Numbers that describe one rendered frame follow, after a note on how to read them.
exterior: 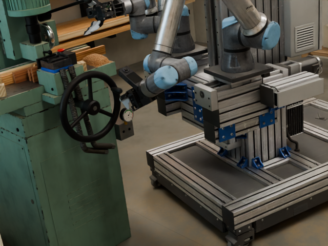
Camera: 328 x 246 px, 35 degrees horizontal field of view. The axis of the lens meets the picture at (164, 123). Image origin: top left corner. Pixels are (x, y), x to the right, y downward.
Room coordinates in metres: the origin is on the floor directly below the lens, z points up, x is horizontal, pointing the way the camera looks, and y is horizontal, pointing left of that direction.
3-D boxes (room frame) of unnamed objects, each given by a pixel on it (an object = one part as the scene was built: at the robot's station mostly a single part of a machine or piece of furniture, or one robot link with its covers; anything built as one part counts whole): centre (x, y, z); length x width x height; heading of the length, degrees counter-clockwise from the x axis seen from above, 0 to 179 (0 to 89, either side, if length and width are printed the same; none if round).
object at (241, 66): (2.25, -0.35, 0.87); 0.15 x 0.15 x 0.10
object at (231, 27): (2.24, -0.36, 0.98); 0.13 x 0.12 x 0.14; 40
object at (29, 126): (2.33, 0.58, 0.76); 0.57 x 0.45 x 0.09; 41
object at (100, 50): (2.29, 0.44, 0.92); 0.54 x 0.02 x 0.04; 131
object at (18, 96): (2.14, 0.45, 0.87); 0.61 x 0.30 x 0.06; 131
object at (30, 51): (2.25, 0.51, 0.99); 0.14 x 0.07 x 0.09; 41
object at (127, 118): (2.25, 0.17, 0.65); 0.06 x 0.04 x 0.08; 131
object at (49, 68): (2.08, 0.39, 0.99); 0.13 x 0.11 x 0.06; 131
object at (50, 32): (2.42, 0.49, 1.02); 0.12 x 0.03 x 0.12; 41
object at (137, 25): (2.37, 0.05, 1.03); 0.11 x 0.08 x 0.11; 79
